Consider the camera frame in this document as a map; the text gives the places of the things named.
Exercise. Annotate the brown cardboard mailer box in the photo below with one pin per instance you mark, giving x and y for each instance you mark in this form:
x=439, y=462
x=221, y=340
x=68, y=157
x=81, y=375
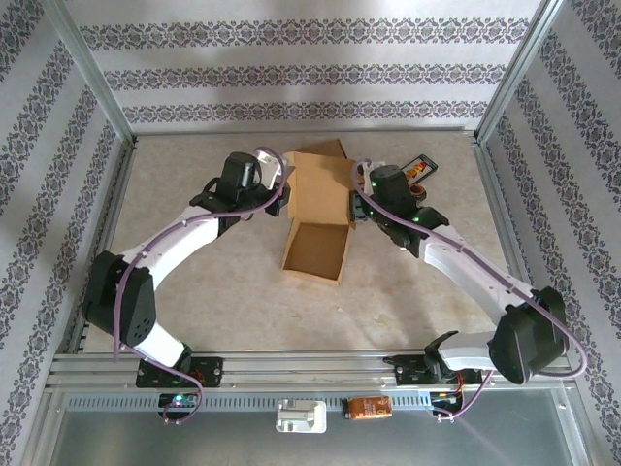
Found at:
x=315, y=247
x=325, y=148

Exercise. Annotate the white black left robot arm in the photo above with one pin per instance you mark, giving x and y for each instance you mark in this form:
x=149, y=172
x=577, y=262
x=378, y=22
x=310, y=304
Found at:
x=121, y=301

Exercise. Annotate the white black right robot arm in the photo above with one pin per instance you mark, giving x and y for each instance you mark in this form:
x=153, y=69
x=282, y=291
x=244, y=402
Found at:
x=529, y=340

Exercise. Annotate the black parallel charging board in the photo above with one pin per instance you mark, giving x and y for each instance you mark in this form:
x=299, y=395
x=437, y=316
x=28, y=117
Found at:
x=422, y=167

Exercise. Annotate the orange battery pack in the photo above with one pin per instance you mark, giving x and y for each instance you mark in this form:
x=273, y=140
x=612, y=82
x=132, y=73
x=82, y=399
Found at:
x=366, y=407

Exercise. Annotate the small green-lit circuit board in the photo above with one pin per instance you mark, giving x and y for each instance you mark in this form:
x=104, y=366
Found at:
x=178, y=400

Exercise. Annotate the grey metal sheet panel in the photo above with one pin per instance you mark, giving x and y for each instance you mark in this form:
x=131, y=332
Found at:
x=388, y=444

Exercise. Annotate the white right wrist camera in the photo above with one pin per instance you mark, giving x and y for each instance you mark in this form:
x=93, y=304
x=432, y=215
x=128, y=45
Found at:
x=376, y=165

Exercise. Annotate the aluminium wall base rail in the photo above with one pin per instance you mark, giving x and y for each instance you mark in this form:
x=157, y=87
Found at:
x=301, y=132

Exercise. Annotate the aluminium side rail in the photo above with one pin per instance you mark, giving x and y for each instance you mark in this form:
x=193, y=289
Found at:
x=124, y=154
x=497, y=194

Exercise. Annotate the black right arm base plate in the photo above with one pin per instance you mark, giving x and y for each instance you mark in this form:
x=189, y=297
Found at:
x=410, y=371

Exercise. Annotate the aluminium corner post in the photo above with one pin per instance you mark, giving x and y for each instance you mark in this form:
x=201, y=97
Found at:
x=88, y=63
x=521, y=63

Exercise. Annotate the aluminium mounting rail beam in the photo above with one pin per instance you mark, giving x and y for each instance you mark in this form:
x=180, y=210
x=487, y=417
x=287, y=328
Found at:
x=310, y=369

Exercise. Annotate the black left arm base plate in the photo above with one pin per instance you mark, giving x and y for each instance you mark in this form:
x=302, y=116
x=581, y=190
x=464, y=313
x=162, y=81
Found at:
x=208, y=371

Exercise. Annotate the white plastic bracket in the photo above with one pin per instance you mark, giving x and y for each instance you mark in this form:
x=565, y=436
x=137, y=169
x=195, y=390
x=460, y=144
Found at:
x=301, y=417

